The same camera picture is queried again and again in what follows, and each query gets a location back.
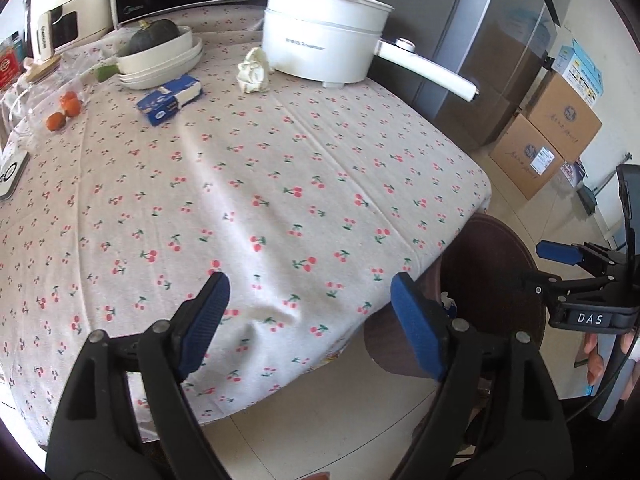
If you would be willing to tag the dark green squash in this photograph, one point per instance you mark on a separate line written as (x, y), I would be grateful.
(152, 37)

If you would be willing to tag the crumpled white tissue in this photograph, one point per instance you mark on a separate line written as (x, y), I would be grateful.
(252, 72)

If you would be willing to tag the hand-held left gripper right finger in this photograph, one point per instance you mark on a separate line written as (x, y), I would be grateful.
(417, 325)

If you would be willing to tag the large cardboard box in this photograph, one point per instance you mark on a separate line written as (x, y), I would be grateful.
(525, 160)
(567, 115)

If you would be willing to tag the white oval baking dish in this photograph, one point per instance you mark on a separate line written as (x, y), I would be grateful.
(155, 57)

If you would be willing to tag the red box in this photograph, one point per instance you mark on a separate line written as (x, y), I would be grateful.
(11, 67)

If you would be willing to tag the blue and white box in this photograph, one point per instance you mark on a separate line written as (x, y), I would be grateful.
(172, 100)

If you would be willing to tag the jar with wooden lid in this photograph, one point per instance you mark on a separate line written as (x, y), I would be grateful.
(42, 69)

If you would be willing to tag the blue and white printed carton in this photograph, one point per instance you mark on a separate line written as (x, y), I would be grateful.
(582, 72)

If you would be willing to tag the person's right hand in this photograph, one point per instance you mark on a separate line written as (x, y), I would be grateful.
(595, 360)

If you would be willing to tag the white electric pot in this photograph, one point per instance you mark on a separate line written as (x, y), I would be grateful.
(320, 50)

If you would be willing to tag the brown round stool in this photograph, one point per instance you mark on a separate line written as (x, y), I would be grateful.
(490, 270)

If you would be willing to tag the green vegetable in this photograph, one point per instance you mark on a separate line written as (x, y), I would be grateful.
(105, 72)

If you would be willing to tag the white oval plate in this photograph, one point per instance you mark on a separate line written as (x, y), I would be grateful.
(170, 80)
(187, 60)

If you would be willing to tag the white kitchen scale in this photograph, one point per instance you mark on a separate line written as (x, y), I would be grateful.
(12, 175)

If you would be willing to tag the cherry print tablecloth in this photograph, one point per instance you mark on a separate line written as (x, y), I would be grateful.
(250, 160)

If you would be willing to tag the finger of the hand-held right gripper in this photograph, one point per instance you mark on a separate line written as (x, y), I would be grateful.
(557, 252)
(555, 285)

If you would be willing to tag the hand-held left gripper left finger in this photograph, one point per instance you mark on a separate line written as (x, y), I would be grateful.
(205, 320)

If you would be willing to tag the grey refrigerator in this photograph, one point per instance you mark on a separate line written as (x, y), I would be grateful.
(475, 60)

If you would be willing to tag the small blue packet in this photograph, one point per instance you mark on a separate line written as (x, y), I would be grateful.
(572, 172)

